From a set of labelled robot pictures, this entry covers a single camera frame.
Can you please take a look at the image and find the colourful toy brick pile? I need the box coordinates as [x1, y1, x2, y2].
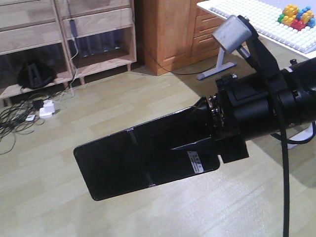
[277, 4, 316, 31]

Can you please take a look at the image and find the light wooden shelf unit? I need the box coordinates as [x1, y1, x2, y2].
[0, 0, 136, 104]

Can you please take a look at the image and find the white power adapter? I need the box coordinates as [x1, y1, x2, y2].
[39, 100, 59, 119]

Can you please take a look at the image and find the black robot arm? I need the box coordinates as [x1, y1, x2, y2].
[151, 59, 316, 163]

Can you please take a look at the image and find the orange wooden cabinet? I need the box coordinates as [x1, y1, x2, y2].
[134, 0, 223, 76]

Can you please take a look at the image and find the black stand under shelf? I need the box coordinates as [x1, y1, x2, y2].
[17, 61, 57, 89]

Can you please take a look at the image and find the white building block baseplate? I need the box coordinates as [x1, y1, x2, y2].
[207, 0, 316, 54]

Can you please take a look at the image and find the black foldable smartphone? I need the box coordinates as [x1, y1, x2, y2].
[74, 115, 220, 201]

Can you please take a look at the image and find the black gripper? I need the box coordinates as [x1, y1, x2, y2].
[150, 73, 301, 164]

